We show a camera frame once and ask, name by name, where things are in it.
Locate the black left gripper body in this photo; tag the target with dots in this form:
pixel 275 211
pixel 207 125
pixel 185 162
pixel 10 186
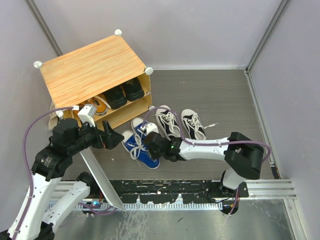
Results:
pixel 92 136

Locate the blue sneaker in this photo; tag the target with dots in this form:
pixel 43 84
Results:
pixel 137 150
pixel 136 125

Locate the orange sneaker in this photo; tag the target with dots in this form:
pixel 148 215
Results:
pixel 76 109
pixel 100 104

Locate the white cabinet door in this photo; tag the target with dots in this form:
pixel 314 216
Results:
pixel 101 179

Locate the wooden shoe cabinet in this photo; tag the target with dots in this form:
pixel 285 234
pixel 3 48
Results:
pixel 86 73

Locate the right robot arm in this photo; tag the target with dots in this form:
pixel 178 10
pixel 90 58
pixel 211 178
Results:
pixel 244 157

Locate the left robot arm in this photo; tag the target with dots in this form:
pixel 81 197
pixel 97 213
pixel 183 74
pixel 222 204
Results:
pixel 34 221

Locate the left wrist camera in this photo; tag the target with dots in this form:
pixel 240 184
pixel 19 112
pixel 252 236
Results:
pixel 87 113

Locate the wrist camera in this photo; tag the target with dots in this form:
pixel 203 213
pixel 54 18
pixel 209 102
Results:
pixel 87 113
pixel 149 128

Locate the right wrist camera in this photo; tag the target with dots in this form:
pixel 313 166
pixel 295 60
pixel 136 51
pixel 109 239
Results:
pixel 149 128

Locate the grey slotted cable duct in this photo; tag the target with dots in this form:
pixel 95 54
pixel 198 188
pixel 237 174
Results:
pixel 150 206

